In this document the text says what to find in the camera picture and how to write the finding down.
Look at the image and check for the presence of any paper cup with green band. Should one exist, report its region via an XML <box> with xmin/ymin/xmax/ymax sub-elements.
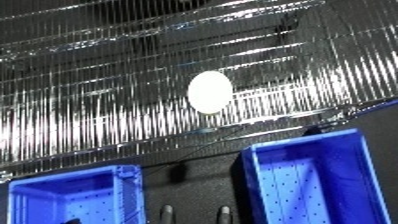
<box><xmin>186</xmin><ymin>70</ymin><xmax>235</xmax><ymax>115</ymax></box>

